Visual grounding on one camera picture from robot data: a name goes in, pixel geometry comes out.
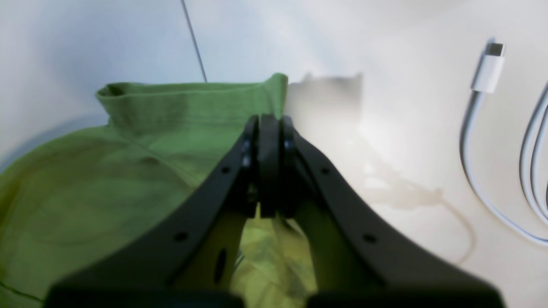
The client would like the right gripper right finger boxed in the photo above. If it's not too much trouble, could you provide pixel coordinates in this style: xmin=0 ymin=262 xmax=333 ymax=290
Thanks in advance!
xmin=259 ymin=115 xmax=504 ymax=308

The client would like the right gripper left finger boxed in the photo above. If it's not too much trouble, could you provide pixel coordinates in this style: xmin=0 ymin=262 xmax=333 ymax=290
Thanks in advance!
xmin=44 ymin=115 xmax=259 ymax=308

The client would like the green t-shirt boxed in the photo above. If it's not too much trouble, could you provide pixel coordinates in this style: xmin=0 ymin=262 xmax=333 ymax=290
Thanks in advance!
xmin=0 ymin=73 xmax=319 ymax=308

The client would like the white cable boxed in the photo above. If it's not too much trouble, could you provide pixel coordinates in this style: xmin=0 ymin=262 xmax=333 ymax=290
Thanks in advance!
xmin=460 ymin=42 xmax=548 ymax=247

